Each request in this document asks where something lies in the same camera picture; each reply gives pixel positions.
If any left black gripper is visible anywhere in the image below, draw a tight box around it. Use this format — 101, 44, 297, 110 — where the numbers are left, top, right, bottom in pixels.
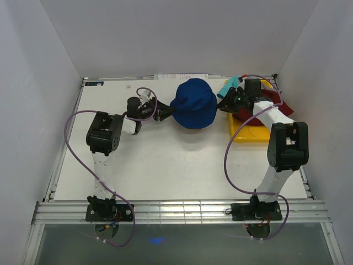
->
137, 97, 175, 121

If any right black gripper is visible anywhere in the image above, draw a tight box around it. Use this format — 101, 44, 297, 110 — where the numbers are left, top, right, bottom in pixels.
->
216, 87, 248, 114

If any dark red bucket hat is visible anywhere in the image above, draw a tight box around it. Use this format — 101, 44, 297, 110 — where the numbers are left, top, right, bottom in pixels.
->
233, 89, 294, 126

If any blue bucket hat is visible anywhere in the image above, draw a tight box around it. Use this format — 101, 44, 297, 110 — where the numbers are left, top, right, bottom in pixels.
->
170, 78, 217, 130

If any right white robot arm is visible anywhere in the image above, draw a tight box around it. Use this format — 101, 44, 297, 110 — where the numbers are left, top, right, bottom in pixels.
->
217, 75, 309, 219

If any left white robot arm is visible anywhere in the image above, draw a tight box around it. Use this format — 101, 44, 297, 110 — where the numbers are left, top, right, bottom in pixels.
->
86, 97, 175, 221

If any teal hat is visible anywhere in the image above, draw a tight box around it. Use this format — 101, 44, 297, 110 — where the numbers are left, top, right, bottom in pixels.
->
217, 76, 240, 99

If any yellow plastic tray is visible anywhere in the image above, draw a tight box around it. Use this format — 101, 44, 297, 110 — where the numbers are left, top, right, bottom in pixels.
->
228, 78, 275, 143

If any blue label sticker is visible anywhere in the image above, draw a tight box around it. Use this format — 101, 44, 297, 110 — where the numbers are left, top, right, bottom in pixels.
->
84, 81, 104, 86

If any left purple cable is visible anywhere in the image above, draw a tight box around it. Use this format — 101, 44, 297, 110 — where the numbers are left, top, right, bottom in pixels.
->
63, 87, 158, 248

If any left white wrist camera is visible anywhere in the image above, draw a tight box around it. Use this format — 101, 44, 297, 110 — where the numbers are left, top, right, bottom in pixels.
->
140, 91, 152, 102

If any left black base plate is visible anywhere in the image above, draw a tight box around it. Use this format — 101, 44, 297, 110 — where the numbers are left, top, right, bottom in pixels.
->
85, 204, 133, 222

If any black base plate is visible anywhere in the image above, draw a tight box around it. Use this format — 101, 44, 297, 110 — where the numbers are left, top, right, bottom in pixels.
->
225, 202, 282, 221
85, 204, 133, 222

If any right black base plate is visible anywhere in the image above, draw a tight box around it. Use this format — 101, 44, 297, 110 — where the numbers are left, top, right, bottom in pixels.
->
225, 202, 282, 221

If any aluminium front rail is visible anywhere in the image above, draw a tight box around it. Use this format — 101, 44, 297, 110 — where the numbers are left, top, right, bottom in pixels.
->
32, 200, 331, 225

